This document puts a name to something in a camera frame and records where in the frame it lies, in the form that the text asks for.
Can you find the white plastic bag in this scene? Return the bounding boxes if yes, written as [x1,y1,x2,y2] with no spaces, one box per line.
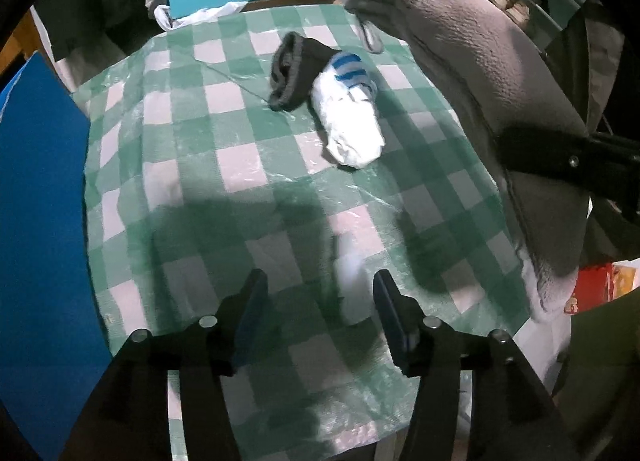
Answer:
[152,1,249,33]

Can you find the dark grey sock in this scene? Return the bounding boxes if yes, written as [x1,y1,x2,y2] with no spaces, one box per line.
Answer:
[267,32,343,112]

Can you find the red packet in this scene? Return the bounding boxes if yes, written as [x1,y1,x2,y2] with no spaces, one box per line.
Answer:
[565,261,639,315]

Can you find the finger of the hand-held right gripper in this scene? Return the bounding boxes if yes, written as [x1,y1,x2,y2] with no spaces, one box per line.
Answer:
[496,126,640,215]
[592,131,640,163]

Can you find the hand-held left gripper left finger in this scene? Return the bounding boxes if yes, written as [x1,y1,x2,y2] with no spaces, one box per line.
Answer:
[60,268,269,461]

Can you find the grey fleece slipper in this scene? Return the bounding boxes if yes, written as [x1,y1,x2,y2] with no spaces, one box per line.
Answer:
[345,0,592,325]

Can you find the tan shoes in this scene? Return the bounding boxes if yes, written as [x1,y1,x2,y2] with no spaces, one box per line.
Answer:
[487,0,532,25]

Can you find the white blue striped sock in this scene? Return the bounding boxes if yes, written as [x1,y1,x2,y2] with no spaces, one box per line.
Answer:
[310,54,387,170]

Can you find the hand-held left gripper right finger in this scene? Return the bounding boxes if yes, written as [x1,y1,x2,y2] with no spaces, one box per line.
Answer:
[372,268,572,461]

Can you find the blue cardboard box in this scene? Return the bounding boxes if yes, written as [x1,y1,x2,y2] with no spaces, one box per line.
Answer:
[0,51,114,442]

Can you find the green white checked tablecloth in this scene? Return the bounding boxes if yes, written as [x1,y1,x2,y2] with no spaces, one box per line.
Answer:
[72,4,533,461]

